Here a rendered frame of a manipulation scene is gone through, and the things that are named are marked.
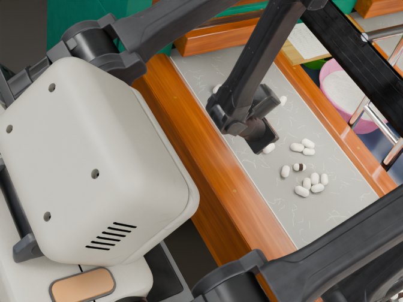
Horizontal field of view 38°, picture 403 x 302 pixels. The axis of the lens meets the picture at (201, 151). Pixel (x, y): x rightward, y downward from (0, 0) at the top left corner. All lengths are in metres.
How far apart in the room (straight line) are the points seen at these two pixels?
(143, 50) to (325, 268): 0.42
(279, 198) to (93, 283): 0.83
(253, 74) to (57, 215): 0.60
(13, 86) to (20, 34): 1.93
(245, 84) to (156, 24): 0.32
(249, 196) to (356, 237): 0.74
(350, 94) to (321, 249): 1.16
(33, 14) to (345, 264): 2.42
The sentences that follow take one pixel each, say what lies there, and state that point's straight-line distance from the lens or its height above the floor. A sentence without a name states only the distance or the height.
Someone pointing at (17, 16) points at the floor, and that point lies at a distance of 2.89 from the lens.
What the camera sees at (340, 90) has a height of 0.73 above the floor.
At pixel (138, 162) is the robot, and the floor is 1.38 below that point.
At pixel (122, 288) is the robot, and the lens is 0.70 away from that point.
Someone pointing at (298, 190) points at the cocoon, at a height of 0.76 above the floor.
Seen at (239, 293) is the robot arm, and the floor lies 1.27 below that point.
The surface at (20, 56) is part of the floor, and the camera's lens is 2.69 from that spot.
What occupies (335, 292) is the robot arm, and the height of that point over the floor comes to 1.04.
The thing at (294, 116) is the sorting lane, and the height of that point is 0.74.
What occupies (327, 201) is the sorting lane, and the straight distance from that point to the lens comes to 1.49.
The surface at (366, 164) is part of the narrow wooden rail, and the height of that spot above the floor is 0.77.
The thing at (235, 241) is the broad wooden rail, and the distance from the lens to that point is 1.35.
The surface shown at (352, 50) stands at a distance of 1.34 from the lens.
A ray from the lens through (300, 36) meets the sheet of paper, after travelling 1.84.
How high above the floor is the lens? 1.85
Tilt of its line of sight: 50 degrees down
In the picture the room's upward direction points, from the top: 20 degrees clockwise
